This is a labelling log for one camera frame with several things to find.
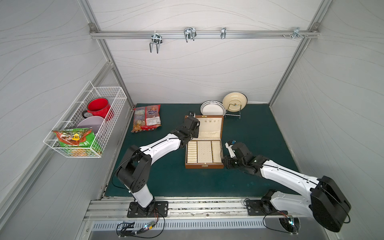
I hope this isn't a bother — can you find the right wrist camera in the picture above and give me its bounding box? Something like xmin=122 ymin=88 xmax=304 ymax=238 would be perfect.
xmin=225 ymin=140 xmax=236 ymax=159

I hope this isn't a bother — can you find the wooden jewelry box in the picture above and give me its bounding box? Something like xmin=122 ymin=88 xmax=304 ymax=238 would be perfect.
xmin=185 ymin=115 xmax=224 ymax=169

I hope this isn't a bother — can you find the right base cable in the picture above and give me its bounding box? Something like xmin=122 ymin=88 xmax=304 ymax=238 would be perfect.
xmin=242 ymin=196 xmax=301 ymax=235

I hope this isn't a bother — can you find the looped metal hook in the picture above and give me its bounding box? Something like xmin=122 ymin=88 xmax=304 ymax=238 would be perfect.
xmin=184 ymin=27 xmax=197 ymax=43

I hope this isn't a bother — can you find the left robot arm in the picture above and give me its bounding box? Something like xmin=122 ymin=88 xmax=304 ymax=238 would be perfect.
xmin=115 ymin=116 xmax=200 ymax=212

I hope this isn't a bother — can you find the metal hook bracket right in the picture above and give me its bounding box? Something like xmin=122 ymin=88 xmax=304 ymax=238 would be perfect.
xmin=282 ymin=28 xmax=309 ymax=40

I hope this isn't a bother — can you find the green snack bag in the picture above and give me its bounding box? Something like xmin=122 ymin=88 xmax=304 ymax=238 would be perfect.
xmin=52 ymin=128 xmax=103 ymax=158

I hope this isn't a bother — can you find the grey plate in basket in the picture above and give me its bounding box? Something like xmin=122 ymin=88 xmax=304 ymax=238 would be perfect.
xmin=77 ymin=116 xmax=104 ymax=135

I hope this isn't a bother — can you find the double metal hook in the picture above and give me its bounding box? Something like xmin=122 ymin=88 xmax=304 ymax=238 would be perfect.
xmin=149 ymin=33 xmax=163 ymax=54

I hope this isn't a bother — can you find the red mug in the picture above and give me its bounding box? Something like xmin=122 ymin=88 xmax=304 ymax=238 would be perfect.
xmin=82 ymin=98 xmax=115 ymax=121

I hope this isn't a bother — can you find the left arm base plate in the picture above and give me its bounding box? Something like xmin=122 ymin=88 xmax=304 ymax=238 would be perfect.
xmin=127 ymin=201 xmax=169 ymax=218

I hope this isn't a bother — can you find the white wire basket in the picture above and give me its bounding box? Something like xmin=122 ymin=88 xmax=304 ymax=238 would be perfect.
xmin=44 ymin=83 xmax=127 ymax=158

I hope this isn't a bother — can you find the red snack bag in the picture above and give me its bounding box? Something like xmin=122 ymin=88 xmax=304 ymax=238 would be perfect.
xmin=131 ymin=105 xmax=162 ymax=133

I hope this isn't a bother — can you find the horizontal aluminium rail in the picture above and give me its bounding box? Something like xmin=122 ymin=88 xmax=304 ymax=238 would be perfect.
xmin=90 ymin=30 xmax=321 ymax=40

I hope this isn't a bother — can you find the white patterned bowl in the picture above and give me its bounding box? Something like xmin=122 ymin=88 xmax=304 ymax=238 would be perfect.
xmin=201 ymin=100 xmax=227 ymax=116

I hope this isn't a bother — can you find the wire plate stand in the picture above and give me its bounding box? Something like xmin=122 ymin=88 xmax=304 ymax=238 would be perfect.
xmin=224 ymin=104 xmax=242 ymax=119

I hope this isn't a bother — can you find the front aluminium rail frame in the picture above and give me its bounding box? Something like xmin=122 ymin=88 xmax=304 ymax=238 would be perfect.
xmin=83 ymin=196 xmax=331 ymax=221

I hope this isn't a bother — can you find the small metal hook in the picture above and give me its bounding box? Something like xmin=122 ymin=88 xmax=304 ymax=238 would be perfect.
xmin=221 ymin=27 xmax=227 ymax=40

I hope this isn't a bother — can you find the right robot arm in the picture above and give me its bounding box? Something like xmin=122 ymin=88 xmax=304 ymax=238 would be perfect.
xmin=222 ymin=140 xmax=351 ymax=233

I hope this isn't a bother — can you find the cream plate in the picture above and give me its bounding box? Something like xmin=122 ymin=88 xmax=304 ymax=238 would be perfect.
xmin=222 ymin=92 xmax=248 ymax=110

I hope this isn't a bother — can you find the left base cable bundle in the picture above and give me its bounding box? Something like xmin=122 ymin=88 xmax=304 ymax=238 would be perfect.
xmin=115 ymin=208 xmax=167 ymax=239

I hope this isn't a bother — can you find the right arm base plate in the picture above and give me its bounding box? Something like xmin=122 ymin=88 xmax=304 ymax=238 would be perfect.
xmin=243 ymin=199 xmax=288 ymax=216

